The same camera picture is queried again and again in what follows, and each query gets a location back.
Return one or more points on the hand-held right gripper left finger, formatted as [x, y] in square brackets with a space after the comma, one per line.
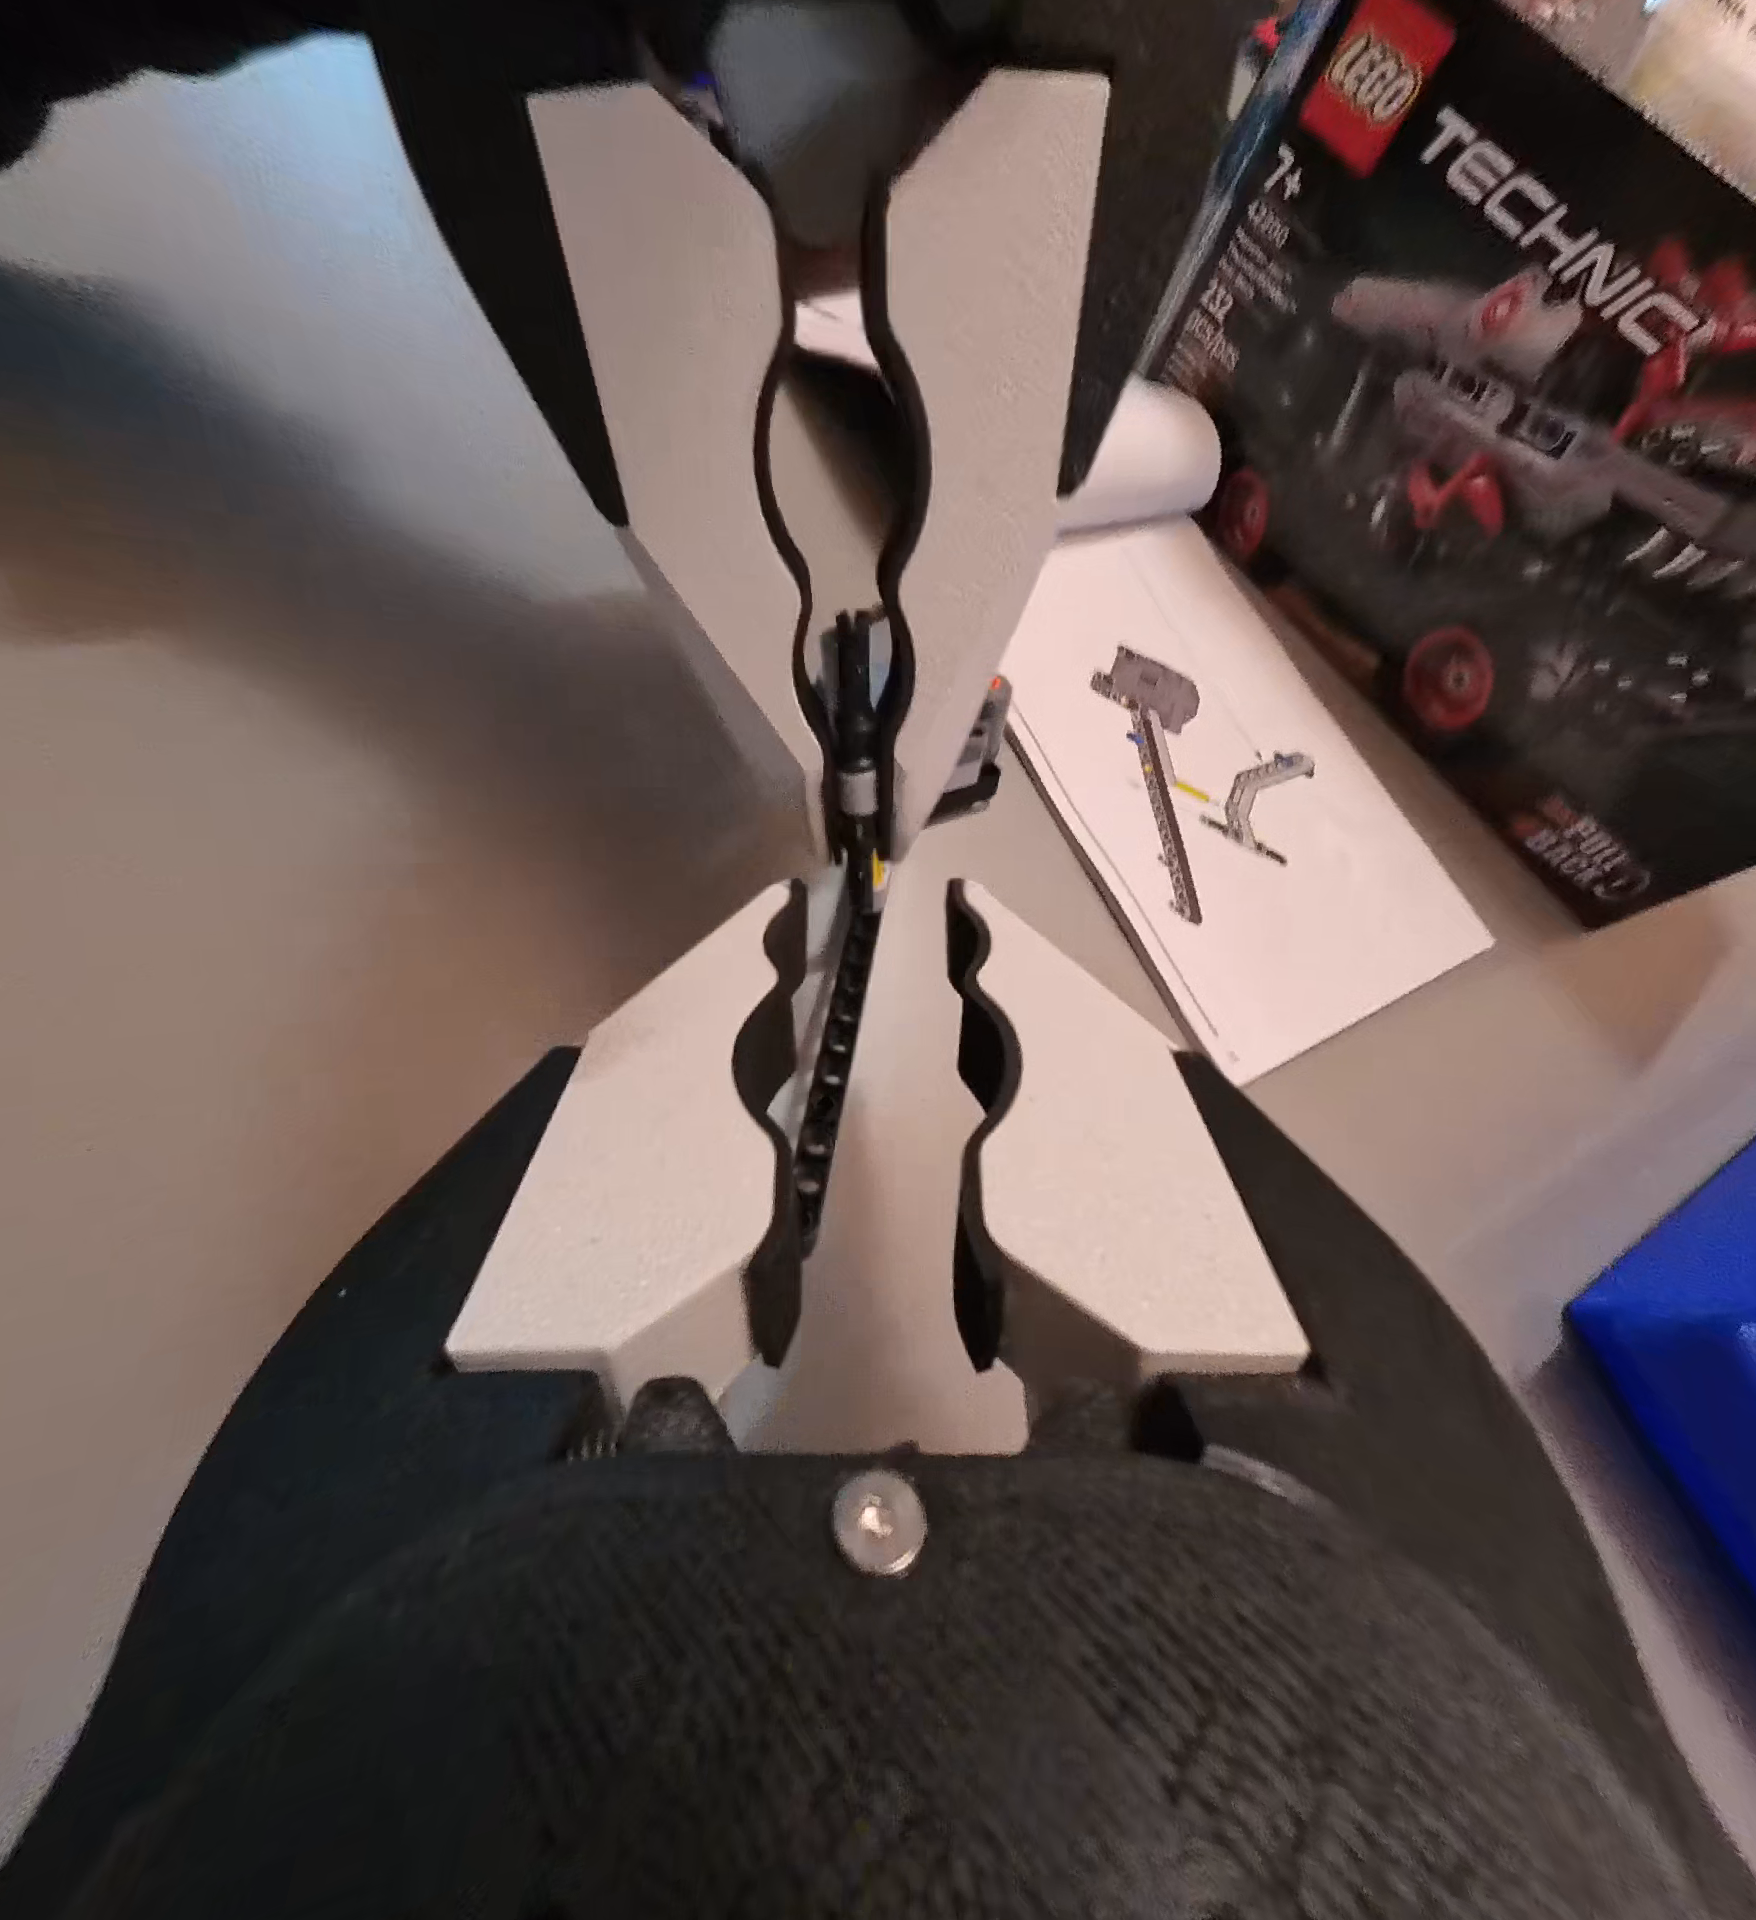
[621, 1233]

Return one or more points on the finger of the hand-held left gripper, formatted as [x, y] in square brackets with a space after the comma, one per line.
[1006, 301]
[654, 301]

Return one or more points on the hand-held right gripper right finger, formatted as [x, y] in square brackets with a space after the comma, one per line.
[1133, 1233]

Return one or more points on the grey toy brick beam assembly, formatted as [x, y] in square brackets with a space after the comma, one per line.
[833, 1050]

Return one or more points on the white instruction booklet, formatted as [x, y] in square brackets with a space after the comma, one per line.
[1297, 902]

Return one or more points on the dark toy car box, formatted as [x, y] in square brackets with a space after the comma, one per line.
[1536, 451]

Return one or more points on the blue plastic bin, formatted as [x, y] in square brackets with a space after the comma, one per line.
[1716, 1321]

